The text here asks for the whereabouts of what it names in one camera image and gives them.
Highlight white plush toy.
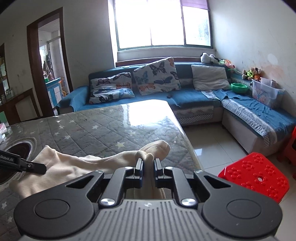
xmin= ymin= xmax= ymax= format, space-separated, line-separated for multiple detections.
xmin=200 ymin=52 xmax=219 ymax=64

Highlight orange green plush toy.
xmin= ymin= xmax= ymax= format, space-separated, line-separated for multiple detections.
xmin=219 ymin=59 xmax=235 ymax=69

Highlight dark wooden door frame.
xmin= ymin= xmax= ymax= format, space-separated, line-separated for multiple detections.
xmin=27 ymin=8 xmax=73 ymax=117

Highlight clear plastic storage box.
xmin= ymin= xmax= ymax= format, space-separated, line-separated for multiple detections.
xmin=252 ymin=78 xmax=285 ymax=109

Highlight blue children's cabinet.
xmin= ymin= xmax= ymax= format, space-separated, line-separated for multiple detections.
xmin=46 ymin=78 xmax=63 ymax=109

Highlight red plastic stool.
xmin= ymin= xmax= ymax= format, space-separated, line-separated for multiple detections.
xmin=218 ymin=152 xmax=290 ymax=203

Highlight plain grey cushion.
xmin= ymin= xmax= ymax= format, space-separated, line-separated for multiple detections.
xmin=191 ymin=65 xmax=231 ymax=91

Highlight green and brown plush toys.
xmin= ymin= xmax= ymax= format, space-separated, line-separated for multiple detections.
xmin=242 ymin=67 xmax=262 ymax=81

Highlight lying butterfly pillow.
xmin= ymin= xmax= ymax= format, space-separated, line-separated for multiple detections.
xmin=89 ymin=72 xmax=135 ymax=104

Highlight green bowl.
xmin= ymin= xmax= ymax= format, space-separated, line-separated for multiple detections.
xmin=231 ymin=83 xmax=249 ymax=94

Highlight blue corner sofa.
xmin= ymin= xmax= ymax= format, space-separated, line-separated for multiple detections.
xmin=57 ymin=63 xmax=295 ymax=156

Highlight cream beige garment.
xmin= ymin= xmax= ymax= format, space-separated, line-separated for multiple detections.
xmin=10 ymin=140 xmax=171 ymax=199

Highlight upright butterfly pillow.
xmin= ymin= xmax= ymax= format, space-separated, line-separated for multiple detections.
xmin=133 ymin=57 xmax=181 ymax=95

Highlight dark wooden cabinet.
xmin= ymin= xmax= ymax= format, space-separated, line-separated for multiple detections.
xmin=1 ymin=43 xmax=41 ymax=126

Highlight pink tissue pack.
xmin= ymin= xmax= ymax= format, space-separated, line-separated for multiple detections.
xmin=0 ymin=123 xmax=8 ymax=143

